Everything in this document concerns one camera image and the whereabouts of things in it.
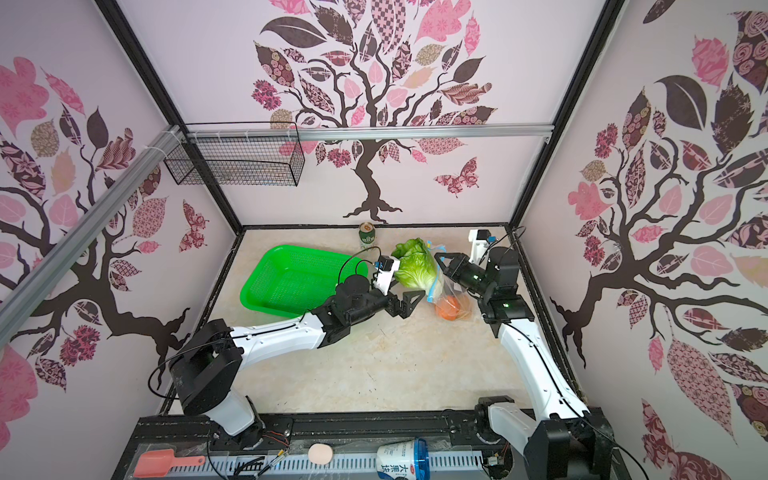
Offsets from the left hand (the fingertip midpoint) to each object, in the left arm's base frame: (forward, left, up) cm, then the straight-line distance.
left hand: (414, 289), depth 78 cm
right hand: (+5, -6, +9) cm, 12 cm away
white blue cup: (-37, +4, -12) cm, 39 cm away
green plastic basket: (+17, +41, -21) cm, 49 cm away
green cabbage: (+2, 0, +7) cm, 7 cm away
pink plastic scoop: (-37, +61, -18) cm, 74 cm away
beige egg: (-35, +23, -20) cm, 46 cm away
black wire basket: (+44, +47, +13) cm, 66 cm away
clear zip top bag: (+2, -9, -1) cm, 9 cm away
